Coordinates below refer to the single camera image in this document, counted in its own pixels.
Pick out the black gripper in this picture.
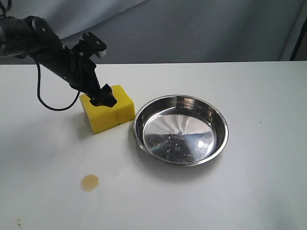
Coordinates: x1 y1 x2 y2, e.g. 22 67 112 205
32 45 117 107

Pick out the yellow sponge block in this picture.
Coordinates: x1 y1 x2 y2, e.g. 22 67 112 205
80 85 135 134

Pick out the round stainless steel dish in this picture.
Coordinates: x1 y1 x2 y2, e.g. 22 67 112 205
132 94 229 167

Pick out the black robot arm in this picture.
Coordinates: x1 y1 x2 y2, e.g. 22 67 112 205
0 16 117 107

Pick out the brown liquid spill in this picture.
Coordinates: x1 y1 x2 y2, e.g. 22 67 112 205
81 174 99 192

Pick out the grey backdrop cloth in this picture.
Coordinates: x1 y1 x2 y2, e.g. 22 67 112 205
8 0 307 64

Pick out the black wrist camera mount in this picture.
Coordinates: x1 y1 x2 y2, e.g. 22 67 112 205
72 32 106 59

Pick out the black cable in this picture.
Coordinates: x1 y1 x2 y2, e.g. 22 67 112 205
36 62 81 111

